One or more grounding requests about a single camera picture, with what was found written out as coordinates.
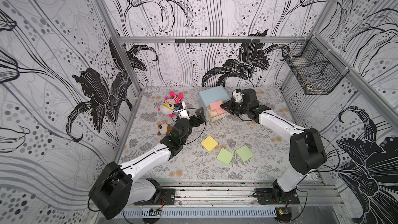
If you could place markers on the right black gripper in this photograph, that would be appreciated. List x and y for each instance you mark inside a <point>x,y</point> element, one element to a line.
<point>231,107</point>

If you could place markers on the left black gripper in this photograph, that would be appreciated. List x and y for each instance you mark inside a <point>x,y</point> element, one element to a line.
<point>200,117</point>

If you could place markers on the blue wooden drawer box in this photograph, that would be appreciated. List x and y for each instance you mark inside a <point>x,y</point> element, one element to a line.
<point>211,100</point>

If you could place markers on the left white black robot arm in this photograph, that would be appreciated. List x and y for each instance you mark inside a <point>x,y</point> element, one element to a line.
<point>119,184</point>

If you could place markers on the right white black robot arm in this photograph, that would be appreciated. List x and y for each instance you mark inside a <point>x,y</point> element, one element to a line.
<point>306,152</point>

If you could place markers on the yellow sticky note pad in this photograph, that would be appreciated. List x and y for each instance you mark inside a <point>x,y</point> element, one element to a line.
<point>209,143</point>

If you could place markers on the right green sticky note pad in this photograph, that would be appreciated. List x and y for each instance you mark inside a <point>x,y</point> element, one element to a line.
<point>244,153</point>

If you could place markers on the green sticky note pad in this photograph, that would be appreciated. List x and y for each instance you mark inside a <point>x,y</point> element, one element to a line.
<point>224,156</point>
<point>244,153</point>

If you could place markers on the left green sticky note pad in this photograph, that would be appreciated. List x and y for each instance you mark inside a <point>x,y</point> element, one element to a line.
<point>224,156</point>

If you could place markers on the small brown dog plush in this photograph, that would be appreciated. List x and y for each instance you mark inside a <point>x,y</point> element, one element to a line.
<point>164,129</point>

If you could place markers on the pink white owl plush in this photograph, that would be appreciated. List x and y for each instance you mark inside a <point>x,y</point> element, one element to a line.
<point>167,106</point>

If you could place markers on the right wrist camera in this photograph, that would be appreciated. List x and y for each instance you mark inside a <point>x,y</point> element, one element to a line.
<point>237,95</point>

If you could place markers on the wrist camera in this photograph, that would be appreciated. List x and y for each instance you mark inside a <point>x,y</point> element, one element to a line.
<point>181,109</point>
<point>237,95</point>

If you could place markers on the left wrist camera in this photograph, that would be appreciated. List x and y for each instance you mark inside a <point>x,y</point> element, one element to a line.
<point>181,109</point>

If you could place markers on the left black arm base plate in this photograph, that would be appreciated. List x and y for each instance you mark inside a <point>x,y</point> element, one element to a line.
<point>166,197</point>

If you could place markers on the black wire basket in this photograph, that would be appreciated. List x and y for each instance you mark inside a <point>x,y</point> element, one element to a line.
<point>313,67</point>

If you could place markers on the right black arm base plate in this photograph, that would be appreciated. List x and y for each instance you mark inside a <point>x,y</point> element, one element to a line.
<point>266,196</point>

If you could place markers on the white slotted cable duct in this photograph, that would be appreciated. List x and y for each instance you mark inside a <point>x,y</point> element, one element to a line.
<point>200,212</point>

